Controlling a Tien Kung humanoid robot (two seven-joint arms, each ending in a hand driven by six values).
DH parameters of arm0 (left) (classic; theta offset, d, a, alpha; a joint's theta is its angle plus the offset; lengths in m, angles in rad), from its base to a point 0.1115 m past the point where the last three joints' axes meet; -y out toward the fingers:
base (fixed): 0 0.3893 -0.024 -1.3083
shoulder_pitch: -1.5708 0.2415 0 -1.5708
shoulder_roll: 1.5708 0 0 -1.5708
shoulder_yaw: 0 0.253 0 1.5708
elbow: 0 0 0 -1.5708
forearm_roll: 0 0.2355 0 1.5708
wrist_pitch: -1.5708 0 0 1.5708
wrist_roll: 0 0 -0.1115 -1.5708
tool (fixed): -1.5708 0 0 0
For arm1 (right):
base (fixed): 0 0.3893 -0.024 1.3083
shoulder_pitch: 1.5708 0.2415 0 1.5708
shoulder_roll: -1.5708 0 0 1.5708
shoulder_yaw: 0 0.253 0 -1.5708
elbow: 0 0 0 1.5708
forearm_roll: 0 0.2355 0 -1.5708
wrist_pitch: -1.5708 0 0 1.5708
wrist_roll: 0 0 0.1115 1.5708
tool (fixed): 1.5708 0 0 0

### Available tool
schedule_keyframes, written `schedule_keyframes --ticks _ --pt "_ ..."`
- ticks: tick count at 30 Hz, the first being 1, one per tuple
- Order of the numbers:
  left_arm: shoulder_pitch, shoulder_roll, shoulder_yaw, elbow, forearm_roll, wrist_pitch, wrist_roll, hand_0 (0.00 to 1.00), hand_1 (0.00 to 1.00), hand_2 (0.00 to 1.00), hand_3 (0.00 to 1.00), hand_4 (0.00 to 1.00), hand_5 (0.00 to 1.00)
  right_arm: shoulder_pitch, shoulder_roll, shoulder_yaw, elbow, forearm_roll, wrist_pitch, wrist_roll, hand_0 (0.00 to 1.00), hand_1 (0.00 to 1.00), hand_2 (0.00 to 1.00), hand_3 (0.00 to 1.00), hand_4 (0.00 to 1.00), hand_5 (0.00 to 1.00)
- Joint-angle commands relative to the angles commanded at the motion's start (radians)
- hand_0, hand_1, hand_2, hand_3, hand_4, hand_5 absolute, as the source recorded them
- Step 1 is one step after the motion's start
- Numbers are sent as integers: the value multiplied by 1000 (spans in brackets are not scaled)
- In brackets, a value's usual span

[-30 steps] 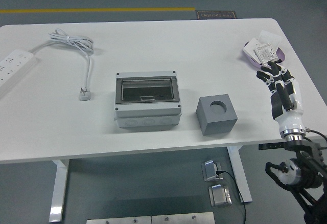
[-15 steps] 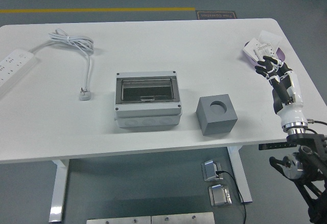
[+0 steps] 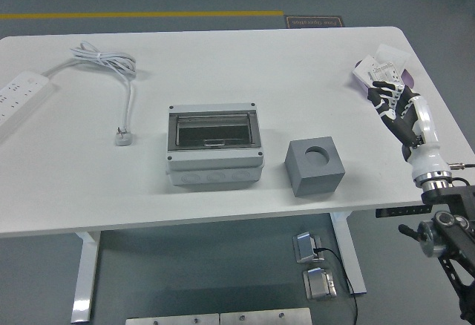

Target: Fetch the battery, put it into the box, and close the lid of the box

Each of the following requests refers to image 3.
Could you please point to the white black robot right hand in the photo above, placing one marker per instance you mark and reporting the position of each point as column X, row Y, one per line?
column 426, row 154

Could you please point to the grey electrical enclosure box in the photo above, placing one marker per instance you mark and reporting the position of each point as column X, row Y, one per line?
column 215, row 161

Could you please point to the clear hinged box lid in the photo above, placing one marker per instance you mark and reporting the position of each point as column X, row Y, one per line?
column 213, row 132

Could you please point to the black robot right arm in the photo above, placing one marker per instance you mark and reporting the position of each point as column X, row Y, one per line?
column 452, row 236

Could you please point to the black table control panel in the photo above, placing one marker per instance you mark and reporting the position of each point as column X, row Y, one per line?
column 401, row 211

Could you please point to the purple plastic tray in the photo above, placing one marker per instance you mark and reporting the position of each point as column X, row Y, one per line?
column 407, row 77

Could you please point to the clear plastic bag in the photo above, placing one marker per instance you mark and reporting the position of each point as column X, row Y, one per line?
column 391, row 53

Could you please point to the grey block with round hole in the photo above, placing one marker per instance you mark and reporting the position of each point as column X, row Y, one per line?
column 315, row 181

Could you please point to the white table leg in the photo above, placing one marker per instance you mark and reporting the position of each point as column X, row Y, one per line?
column 352, row 258
column 83, row 284

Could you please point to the silver floor socket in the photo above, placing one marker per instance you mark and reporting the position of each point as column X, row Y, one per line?
column 306, row 249
column 318, row 284

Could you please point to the dark floor sign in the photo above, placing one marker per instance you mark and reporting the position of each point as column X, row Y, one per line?
column 314, row 22

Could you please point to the metal floor plate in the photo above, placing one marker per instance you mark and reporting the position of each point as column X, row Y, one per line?
column 265, row 317
column 170, row 320

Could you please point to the white power strip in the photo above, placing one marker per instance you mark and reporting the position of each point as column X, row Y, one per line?
column 18, row 95

